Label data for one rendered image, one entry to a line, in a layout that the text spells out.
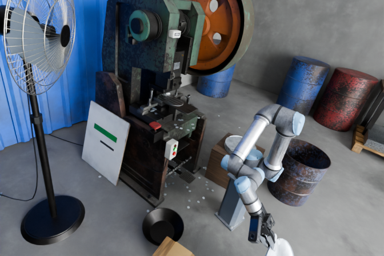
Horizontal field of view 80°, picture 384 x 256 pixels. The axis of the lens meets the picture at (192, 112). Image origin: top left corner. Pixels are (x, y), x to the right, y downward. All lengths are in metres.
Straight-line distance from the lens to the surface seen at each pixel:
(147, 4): 1.59
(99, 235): 1.88
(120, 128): 1.91
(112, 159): 2.07
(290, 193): 2.32
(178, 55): 1.69
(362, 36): 4.60
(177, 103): 1.76
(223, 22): 1.89
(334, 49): 4.63
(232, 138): 2.23
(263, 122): 1.32
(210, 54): 1.96
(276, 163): 1.54
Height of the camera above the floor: 1.57
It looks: 28 degrees down
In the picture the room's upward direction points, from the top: 11 degrees clockwise
